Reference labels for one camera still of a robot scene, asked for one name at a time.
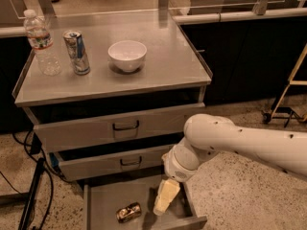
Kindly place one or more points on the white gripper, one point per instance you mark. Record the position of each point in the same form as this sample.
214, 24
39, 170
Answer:
177, 171

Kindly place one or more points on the orange soda can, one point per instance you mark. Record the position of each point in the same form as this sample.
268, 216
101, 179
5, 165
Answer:
129, 212

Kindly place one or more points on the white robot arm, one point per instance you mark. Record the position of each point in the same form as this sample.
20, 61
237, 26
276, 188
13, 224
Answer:
205, 135

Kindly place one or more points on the middle steel drawer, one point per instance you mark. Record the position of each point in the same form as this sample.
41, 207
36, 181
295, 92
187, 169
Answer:
87, 158

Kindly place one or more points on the steel drawer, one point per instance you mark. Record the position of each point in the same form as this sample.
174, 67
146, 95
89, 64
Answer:
83, 124
87, 158
104, 196

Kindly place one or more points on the bottom steel drawer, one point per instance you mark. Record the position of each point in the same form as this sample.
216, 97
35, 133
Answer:
104, 196

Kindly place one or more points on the top steel drawer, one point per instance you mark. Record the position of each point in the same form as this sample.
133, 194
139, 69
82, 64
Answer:
83, 124

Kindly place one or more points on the steel drawer cabinet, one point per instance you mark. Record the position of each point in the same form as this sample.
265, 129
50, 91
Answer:
170, 62

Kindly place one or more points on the silver blue energy drink can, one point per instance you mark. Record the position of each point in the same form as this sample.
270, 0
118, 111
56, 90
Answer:
76, 51

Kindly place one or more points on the black metal floor bar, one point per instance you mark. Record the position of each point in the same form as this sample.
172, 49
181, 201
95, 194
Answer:
28, 208

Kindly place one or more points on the white ceramic bowl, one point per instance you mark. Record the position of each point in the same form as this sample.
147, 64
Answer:
127, 55

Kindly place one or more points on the clear plastic water bottle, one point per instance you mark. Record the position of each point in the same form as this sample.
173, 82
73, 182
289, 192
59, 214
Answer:
42, 43

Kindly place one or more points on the yellow wheeled cart frame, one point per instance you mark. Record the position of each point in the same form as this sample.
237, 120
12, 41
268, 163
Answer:
277, 110

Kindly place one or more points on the white horizontal rail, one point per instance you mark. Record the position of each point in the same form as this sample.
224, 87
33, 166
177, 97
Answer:
237, 16

